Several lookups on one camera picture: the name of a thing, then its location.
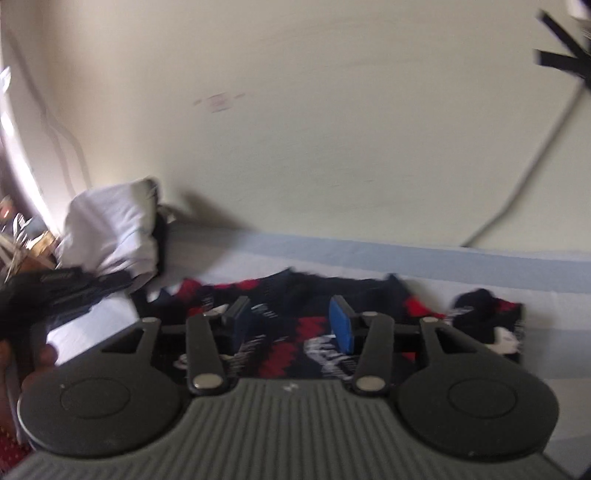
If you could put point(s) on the white folded clothes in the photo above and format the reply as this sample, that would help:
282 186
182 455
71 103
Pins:
111 230

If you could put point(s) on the cluttered wooden shelf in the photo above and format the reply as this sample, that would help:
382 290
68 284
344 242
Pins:
23 240

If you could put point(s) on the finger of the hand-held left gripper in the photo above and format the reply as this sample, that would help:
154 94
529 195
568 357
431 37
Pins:
87 288

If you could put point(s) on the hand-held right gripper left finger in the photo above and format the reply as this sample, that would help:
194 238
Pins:
242 325

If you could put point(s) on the navy patterned knit sweater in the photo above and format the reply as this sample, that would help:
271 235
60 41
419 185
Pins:
295 337

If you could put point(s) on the person's left hand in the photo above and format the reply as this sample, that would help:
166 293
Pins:
46 357

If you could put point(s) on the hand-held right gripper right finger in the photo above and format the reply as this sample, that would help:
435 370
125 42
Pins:
341 330

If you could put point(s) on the striped bed sheet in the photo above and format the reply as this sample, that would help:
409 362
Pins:
415 267

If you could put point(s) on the black tape cross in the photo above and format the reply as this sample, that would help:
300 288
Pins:
563 55

